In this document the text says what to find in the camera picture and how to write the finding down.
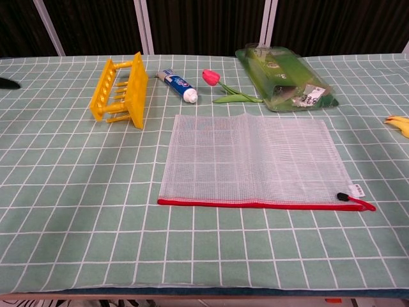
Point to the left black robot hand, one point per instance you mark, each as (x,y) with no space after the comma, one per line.
(8,84)

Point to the white mesh zipper pouch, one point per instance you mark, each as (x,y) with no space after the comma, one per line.
(249,160)

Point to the yellow plastic rack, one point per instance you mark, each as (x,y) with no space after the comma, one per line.
(135,92)

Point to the green checkered tablecloth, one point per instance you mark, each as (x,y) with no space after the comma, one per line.
(96,192)

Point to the blue white toothpaste tube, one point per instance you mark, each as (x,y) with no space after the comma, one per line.
(179,86)

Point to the pink artificial tulip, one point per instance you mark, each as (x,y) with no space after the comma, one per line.
(211,77)

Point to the black pleated curtain backdrop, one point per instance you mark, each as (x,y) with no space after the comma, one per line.
(204,25)

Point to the green blister package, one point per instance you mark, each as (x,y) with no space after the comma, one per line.
(281,76)

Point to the yellow banana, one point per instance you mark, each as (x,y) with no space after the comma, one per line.
(401,124)

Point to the white frame post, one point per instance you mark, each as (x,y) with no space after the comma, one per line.
(143,28)
(406,48)
(267,22)
(49,28)

